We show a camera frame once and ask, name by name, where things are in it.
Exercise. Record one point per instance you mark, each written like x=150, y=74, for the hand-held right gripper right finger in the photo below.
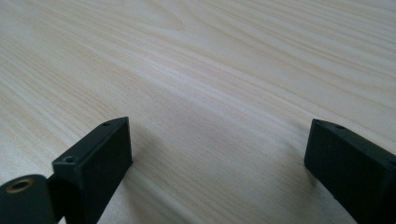
x=351, y=168

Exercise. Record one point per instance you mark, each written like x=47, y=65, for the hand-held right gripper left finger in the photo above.
x=99, y=168

